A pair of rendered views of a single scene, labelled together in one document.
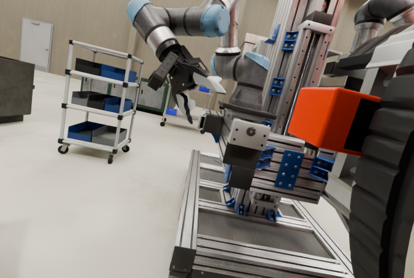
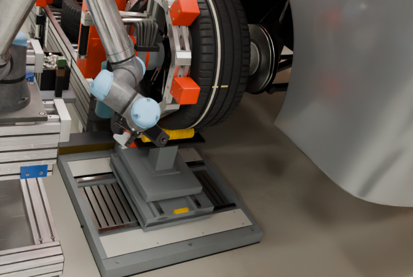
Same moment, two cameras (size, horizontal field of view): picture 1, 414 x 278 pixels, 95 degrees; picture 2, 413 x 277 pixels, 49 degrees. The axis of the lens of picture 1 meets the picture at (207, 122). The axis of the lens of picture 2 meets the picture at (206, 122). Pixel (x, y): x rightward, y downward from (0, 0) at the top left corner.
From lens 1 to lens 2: 171 cm
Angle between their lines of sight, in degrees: 112
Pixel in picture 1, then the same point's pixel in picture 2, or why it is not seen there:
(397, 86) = (204, 81)
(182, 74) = not seen: hidden behind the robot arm
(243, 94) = (26, 88)
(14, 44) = not seen: outside the picture
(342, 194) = (173, 107)
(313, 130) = (194, 100)
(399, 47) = (185, 59)
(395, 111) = (204, 87)
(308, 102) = (190, 93)
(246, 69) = (22, 61)
